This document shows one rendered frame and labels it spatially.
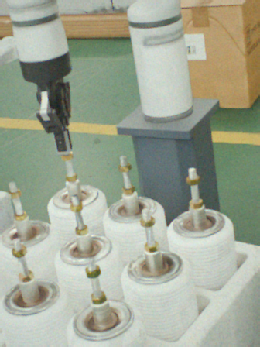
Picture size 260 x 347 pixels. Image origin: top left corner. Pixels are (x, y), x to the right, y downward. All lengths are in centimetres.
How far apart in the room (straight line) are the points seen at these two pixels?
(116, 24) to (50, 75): 191
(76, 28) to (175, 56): 184
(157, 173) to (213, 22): 80
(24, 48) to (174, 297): 41
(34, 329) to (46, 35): 41
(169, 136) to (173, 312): 39
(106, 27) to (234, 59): 104
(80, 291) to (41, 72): 32
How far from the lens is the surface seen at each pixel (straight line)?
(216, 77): 207
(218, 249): 101
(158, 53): 122
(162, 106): 125
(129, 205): 108
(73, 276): 99
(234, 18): 199
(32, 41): 104
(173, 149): 126
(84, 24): 302
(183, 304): 95
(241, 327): 105
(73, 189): 115
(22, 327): 93
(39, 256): 107
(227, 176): 171
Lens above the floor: 78
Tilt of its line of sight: 26 degrees down
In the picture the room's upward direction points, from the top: 10 degrees counter-clockwise
